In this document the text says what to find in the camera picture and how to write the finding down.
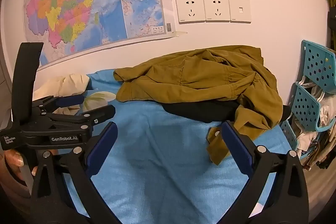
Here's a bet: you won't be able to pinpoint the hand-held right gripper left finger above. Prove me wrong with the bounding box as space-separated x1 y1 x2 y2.
29 122 118 224

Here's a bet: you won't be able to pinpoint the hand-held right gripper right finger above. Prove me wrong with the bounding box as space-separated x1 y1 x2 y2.
220 120 309 224

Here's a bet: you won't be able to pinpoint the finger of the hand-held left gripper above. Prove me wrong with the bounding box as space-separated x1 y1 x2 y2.
50 104 116 125
33 94 85 115

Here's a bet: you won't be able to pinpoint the olive green jacket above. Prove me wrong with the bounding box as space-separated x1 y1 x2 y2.
113 46 283 165

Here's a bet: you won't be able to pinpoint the pile of clothes on rack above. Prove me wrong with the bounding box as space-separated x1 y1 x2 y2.
293 77 336 170

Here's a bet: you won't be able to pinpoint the hanging clothes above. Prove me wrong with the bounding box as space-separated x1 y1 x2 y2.
325 0 336 51

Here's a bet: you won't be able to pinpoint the person's left hand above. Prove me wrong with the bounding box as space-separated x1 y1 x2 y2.
4 149 39 183

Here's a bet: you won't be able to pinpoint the cream garment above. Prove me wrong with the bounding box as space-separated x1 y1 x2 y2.
33 74 91 116

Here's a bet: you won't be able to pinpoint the black garment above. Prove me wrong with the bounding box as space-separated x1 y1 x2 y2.
161 100 291 124

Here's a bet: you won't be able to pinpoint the blue floral bed sheet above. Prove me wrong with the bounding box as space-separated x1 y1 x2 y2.
56 69 300 224

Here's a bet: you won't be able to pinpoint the teal perforated plastic rack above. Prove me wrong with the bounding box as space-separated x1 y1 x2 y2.
280 40 336 159

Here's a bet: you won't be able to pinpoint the colourful wall map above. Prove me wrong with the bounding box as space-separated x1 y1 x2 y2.
23 0 188 71

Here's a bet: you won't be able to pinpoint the white wall socket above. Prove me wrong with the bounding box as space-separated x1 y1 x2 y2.
175 0 206 24
203 0 231 22

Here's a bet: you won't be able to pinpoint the white wall data plate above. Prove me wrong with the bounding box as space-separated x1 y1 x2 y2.
228 0 252 23

